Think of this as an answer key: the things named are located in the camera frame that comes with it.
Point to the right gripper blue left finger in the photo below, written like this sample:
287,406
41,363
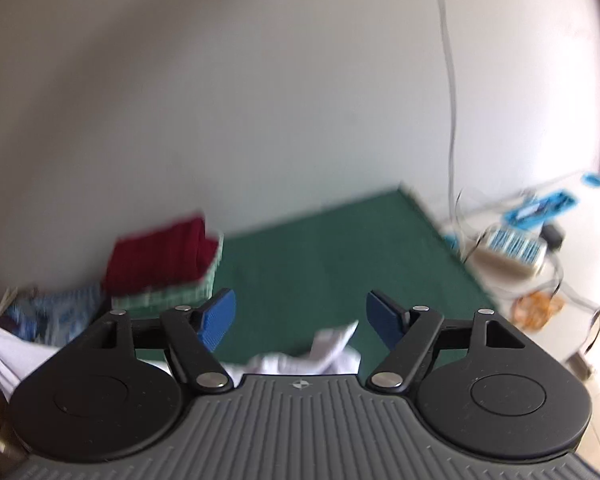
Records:
215,322

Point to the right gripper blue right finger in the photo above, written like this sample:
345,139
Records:
409,335

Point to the green white striped garment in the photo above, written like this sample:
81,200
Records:
152,301

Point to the red folded sweater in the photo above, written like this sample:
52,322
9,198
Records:
177,254

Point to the green table cloth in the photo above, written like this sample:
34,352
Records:
293,279

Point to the blue white patterned towel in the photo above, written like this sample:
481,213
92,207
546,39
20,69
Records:
51,318

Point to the blue package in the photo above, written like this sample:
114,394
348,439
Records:
539,210

